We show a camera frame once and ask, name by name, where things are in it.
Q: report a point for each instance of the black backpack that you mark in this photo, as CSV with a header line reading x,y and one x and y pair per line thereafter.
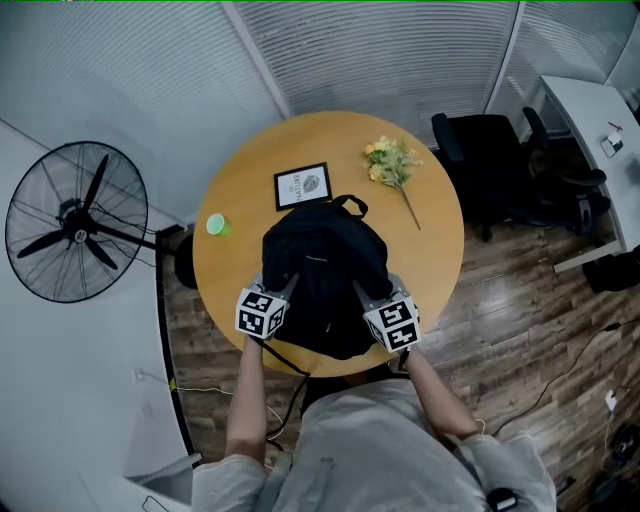
x,y
325,260

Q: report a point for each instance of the white window blinds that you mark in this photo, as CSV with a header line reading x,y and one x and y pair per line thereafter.
x,y
375,55

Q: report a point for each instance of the red pen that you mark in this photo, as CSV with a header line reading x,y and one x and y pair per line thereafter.
x,y
615,125

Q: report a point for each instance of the round wooden table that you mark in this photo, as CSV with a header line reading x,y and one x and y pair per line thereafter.
x,y
230,275

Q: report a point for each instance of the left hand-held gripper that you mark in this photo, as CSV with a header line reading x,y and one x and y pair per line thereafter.
x,y
260,312

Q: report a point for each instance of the black office chair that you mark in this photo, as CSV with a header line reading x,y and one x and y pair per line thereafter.
x,y
485,170

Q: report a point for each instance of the white wall socket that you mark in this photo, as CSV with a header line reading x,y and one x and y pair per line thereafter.
x,y
140,375

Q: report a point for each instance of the white desk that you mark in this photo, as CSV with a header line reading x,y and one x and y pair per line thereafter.
x,y
585,115

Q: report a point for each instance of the person's light grey shirt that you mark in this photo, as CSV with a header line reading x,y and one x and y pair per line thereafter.
x,y
375,450

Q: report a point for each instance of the black standing fan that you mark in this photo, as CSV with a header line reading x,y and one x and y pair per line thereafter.
x,y
75,220

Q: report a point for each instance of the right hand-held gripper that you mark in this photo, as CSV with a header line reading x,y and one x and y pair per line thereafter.
x,y
395,325

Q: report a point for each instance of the black bag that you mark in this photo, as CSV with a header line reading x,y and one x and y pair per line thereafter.
x,y
612,274

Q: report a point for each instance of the black framed picture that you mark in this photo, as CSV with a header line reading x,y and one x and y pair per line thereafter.
x,y
302,186

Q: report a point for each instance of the person's left forearm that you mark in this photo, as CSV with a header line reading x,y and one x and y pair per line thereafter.
x,y
247,400

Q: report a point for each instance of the person's right forearm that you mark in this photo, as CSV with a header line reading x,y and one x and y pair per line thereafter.
x,y
435,395

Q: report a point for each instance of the green cup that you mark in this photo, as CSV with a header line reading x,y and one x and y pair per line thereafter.
x,y
217,225

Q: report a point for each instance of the small white desk object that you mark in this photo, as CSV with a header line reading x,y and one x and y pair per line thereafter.
x,y
612,145

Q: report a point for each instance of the yellow flower bouquet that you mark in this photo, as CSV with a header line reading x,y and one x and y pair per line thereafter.
x,y
392,162

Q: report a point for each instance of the white charger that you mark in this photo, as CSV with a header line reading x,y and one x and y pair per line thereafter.
x,y
611,399

